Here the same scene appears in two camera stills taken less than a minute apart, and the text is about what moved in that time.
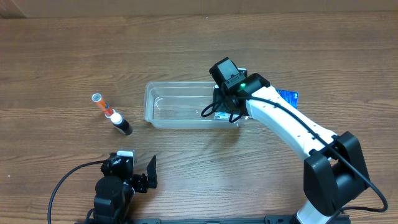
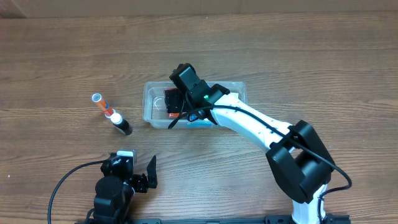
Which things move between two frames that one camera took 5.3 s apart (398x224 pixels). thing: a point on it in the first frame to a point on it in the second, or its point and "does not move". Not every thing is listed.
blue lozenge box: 291,97 to 195,123
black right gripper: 219,101 to 173,101
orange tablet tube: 104,107 does not move
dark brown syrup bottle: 117,119 does not move
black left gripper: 140,181 does not move
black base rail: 270,219 does not move
